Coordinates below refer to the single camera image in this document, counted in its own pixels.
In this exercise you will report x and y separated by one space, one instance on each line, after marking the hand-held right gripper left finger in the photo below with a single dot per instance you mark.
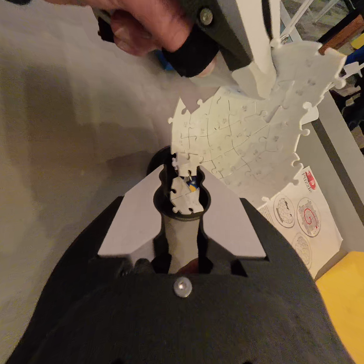
133 227

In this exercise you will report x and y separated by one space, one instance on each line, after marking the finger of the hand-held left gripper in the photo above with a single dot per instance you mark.
256 42

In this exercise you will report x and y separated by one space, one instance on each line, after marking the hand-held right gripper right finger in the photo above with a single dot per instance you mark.
233 227

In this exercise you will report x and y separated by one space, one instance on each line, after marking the small puzzle piece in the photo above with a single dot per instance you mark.
187 203
179 187

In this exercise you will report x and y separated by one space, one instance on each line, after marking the blue yellow puzzle piece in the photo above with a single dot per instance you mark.
193 186

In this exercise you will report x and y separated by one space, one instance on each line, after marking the black round ball stand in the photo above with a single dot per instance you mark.
155 162

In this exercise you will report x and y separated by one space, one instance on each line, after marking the colourful puzzle ball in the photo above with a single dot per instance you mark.
241 136

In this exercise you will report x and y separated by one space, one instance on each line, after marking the yellow plastic bin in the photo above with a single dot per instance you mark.
347 298

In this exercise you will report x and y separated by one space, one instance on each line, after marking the person's right hand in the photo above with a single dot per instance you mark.
191 267

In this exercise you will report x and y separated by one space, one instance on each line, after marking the person's left hand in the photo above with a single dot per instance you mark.
148 22

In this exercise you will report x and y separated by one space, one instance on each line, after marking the white instruction leaflet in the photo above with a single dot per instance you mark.
330 241

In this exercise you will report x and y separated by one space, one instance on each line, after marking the brown wooden post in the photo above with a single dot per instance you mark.
341 34

